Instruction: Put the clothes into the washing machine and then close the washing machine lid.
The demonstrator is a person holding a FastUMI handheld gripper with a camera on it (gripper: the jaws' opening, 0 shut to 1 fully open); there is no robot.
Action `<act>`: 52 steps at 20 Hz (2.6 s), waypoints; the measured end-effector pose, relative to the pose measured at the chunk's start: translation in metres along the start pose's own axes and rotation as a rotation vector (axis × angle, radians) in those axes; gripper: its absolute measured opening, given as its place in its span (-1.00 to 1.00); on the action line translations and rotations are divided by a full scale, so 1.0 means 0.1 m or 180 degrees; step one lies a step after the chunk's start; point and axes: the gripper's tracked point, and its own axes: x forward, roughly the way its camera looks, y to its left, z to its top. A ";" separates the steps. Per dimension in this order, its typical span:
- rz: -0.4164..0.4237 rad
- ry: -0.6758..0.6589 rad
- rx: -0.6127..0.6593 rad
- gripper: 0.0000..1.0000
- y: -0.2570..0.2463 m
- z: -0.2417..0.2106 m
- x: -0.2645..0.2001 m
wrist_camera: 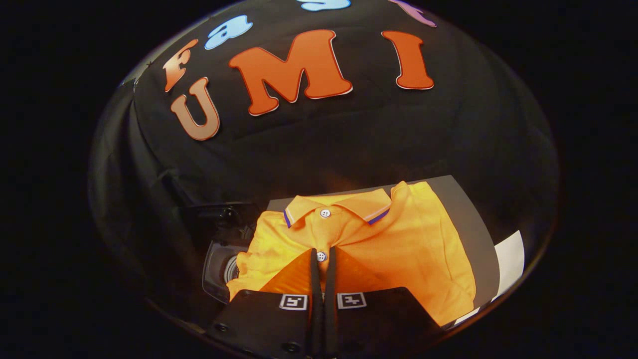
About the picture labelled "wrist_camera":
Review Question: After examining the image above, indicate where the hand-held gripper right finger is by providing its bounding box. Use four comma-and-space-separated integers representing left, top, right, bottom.
323, 246, 447, 359

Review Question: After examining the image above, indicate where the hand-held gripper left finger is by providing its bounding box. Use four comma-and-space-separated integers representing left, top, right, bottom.
206, 248, 323, 359

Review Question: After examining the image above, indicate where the yellow polo shirt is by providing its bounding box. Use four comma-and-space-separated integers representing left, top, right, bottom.
227, 180, 477, 327

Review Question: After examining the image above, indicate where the grey washing machine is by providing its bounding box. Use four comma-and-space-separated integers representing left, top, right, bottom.
201, 234, 257, 306

